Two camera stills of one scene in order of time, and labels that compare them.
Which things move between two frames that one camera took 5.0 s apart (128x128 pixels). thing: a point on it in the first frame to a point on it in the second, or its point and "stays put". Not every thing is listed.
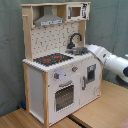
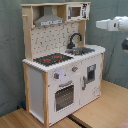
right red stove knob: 74,69 stays put
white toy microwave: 80,11 stays put
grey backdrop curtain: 107,28 stays put
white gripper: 100,52 to 111,24
